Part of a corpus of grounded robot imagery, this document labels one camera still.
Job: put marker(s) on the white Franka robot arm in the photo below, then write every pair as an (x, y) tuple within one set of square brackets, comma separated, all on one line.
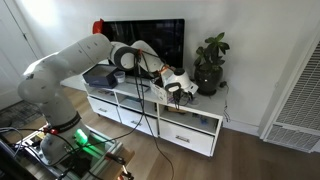
[(66, 63)]

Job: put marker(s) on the black flat screen television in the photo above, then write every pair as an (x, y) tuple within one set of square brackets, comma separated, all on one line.
[(160, 36)]

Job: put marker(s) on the metal robot mounting platform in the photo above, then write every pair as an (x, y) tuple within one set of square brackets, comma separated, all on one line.
[(100, 153)]

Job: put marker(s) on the grey floor rug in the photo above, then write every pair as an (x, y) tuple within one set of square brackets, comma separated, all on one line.
[(16, 115)]

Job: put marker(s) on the round clear plastic lid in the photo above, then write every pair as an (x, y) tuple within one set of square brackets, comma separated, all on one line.
[(195, 101)]

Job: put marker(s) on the clear plastic cup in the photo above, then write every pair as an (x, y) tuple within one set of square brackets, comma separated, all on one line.
[(119, 77)]

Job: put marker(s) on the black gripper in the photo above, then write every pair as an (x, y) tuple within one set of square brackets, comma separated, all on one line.
[(179, 94)]

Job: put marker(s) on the red sequin hat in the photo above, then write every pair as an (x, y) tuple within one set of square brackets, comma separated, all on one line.
[(97, 26)]

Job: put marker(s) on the white cardboard sachet box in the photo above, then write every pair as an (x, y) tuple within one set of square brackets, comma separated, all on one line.
[(160, 93)]

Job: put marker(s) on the green plant in black pot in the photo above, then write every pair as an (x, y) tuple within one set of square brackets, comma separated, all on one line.
[(208, 81)]

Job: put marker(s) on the white cabinet drawer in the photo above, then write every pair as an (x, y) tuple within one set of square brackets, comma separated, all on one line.
[(186, 137), (103, 109), (133, 121)]

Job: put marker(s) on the small blue shelf item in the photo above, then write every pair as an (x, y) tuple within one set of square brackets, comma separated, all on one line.
[(201, 120)]

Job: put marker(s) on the dark blue open box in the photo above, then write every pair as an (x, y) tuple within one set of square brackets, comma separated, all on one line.
[(100, 78)]

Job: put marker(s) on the white television cabinet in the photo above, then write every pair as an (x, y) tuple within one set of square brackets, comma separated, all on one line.
[(206, 108)]

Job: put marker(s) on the white door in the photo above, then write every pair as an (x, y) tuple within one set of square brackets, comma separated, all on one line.
[(13, 66)]

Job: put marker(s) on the brown flat shelf item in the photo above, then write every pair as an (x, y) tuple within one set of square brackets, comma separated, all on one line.
[(170, 109)]

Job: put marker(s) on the orange black clamp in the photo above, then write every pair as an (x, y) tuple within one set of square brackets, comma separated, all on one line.
[(120, 165)]

